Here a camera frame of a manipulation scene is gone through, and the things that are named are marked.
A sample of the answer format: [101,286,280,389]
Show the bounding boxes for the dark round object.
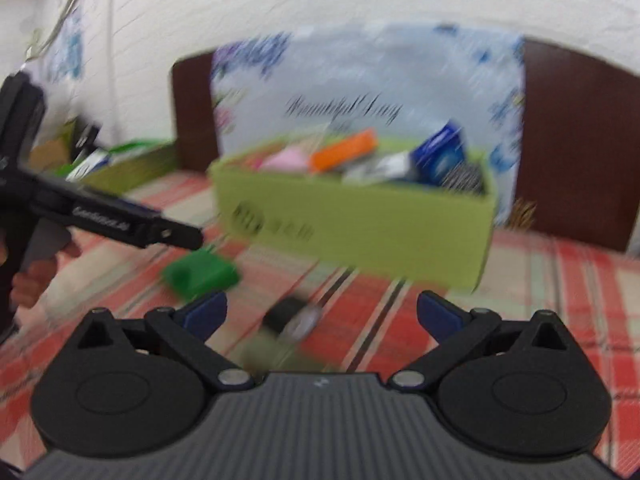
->
[262,297,322,344]

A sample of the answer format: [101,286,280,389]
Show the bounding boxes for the person's left hand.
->
[11,240,81,311]

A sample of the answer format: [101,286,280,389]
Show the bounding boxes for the brown wooden headboard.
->
[171,35,640,253]

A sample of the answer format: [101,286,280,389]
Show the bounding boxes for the small green box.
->
[162,250,242,299]

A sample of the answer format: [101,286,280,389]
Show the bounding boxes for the black cable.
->
[22,0,103,58]

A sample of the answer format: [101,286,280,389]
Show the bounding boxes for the white and blue box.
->
[66,152,110,182]

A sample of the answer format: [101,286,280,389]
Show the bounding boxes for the blue and white wall poster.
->
[44,7,85,82]

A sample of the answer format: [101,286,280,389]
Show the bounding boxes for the orange box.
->
[310,129,379,172]

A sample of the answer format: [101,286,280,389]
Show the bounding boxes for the blue mint box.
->
[412,120,469,187]

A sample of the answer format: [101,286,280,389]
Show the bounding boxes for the pink cloth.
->
[259,147,310,172]

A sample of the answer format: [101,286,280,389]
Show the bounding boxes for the pale yellow green box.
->
[242,339,297,372]

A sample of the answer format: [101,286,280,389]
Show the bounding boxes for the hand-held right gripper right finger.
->
[387,290,576,391]

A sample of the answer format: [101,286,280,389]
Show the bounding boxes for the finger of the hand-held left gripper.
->
[143,213,203,251]

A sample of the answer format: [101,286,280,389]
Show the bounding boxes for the plaid bed sheet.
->
[0,170,640,466]

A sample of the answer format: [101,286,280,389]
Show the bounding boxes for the floral plastic bag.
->
[210,22,527,226]

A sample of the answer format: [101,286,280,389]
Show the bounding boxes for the large light green box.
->
[207,132,501,292]

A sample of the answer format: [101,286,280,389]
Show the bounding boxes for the green tray box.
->
[65,139,177,195]

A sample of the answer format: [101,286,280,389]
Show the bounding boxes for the black device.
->
[70,120,101,161]

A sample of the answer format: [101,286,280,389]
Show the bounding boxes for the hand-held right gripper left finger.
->
[75,290,256,393]

